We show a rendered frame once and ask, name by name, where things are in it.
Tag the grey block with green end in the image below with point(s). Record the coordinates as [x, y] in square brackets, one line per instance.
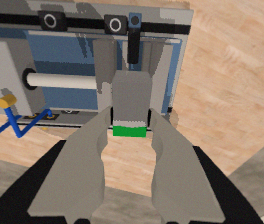
[131, 95]

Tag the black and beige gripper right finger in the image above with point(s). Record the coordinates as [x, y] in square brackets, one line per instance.
[187, 186]

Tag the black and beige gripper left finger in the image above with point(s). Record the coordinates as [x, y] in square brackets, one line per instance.
[66, 183]

